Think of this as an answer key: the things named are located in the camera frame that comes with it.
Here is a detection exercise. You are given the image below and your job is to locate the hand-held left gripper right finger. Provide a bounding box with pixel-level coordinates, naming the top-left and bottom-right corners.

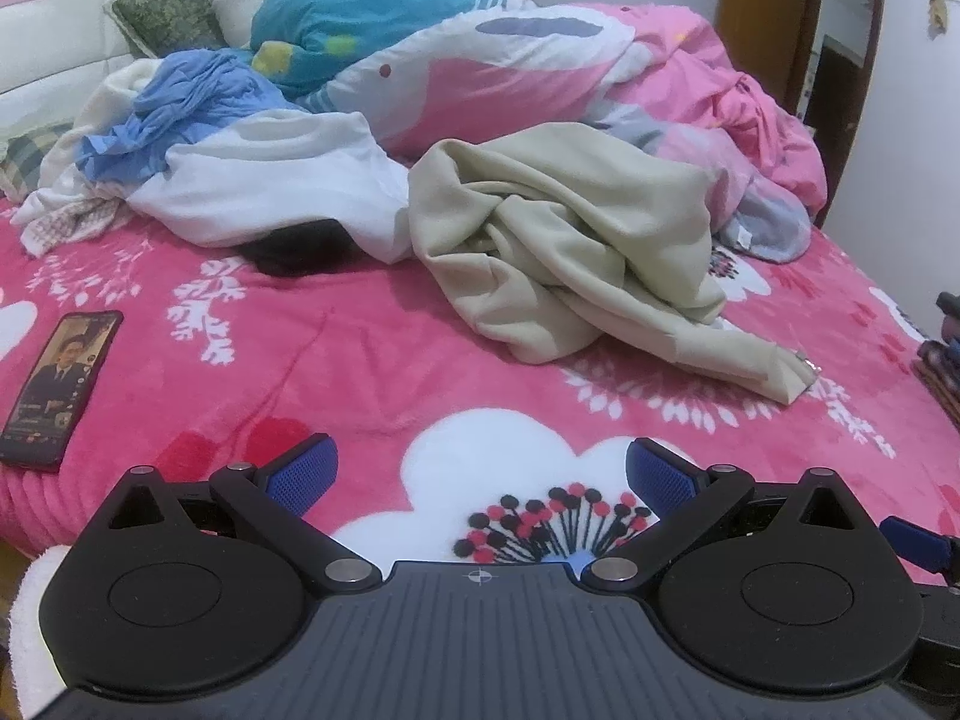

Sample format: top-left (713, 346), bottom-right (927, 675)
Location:
top-left (581, 436), bottom-right (853, 593)

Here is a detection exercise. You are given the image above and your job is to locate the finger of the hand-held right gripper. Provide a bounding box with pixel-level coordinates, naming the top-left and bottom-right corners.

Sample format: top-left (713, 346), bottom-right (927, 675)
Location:
top-left (881, 516), bottom-right (960, 586)

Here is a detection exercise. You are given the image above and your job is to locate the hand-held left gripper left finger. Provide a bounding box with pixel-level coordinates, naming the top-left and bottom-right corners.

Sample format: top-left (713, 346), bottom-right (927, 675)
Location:
top-left (109, 433), bottom-right (383, 593)

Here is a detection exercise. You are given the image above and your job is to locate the beige garment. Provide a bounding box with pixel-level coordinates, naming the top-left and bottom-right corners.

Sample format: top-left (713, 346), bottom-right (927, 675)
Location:
top-left (409, 122), bottom-right (820, 407)

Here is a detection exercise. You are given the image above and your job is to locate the stack of folded clothes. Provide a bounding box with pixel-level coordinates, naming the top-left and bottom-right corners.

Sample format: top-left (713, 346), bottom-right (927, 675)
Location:
top-left (910, 291), bottom-right (960, 425)

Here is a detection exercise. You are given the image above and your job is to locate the pink floral blanket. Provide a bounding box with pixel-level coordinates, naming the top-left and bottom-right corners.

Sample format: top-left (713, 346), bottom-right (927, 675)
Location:
top-left (0, 191), bottom-right (960, 597)

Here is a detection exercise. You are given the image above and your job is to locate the dark cloth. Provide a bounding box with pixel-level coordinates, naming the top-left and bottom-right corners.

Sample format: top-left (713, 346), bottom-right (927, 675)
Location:
top-left (236, 219), bottom-right (361, 278)

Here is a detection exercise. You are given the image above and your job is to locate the black smartphone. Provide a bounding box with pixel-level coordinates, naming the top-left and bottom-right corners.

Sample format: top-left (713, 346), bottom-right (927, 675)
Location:
top-left (0, 310), bottom-right (125, 473)

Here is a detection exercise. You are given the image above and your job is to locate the white garment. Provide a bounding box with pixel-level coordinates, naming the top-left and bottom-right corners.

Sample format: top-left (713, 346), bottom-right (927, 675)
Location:
top-left (124, 109), bottom-right (413, 265)

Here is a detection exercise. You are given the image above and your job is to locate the white fluffy cloth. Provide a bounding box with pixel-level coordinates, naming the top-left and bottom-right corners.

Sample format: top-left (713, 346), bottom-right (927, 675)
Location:
top-left (7, 544), bottom-right (83, 720)

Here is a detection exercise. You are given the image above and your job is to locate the patterned knit cloth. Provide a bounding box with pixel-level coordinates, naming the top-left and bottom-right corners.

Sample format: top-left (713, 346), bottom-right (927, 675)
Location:
top-left (19, 197), bottom-right (132, 256)

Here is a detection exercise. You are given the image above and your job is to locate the blue garment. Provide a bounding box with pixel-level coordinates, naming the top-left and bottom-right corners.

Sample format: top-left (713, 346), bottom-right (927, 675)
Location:
top-left (76, 49), bottom-right (301, 185)

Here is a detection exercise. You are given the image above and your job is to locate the pink printed quilt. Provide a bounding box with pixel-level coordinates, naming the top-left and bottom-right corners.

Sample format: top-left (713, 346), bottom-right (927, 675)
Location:
top-left (292, 2), bottom-right (830, 265)

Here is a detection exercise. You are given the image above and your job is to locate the plaid pillow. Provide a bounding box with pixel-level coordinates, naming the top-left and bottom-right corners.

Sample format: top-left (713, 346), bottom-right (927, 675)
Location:
top-left (0, 122), bottom-right (76, 203)

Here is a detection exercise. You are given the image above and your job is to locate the cream fleece cloth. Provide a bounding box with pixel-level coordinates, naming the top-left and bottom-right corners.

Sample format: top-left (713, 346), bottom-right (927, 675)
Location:
top-left (13, 58), bottom-right (170, 222)

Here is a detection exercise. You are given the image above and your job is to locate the wooden door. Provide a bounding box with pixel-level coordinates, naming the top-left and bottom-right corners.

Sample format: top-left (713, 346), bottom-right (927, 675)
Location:
top-left (715, 0), bottom-right (820, 117)

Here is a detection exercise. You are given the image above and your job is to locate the green patterned pillow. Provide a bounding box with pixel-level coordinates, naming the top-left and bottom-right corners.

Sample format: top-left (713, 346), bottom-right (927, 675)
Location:
top-left (105, 0), bottom-right (227, 61)

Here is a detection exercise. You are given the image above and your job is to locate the white and pink headboard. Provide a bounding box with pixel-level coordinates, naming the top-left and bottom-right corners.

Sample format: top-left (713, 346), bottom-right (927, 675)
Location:
top-left (0, 0), bottom-right (260, 145)

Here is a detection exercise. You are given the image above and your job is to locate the dark wooden door frame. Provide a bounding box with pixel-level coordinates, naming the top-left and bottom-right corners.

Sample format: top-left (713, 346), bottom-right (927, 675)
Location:
top-left (791, 0), bottom-right (890, 140)

